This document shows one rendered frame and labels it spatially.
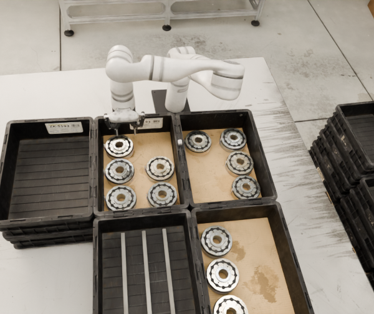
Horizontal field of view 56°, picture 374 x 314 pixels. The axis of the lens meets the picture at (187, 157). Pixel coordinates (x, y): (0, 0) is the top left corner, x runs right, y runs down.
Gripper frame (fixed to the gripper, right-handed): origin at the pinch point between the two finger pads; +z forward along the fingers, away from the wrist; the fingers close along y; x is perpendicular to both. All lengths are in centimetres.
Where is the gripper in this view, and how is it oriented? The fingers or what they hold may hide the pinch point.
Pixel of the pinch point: (126, 131)
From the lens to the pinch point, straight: 125.8
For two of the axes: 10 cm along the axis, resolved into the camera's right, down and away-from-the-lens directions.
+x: 1.4, 8.4, -5.3
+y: -9.9, 0.7, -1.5
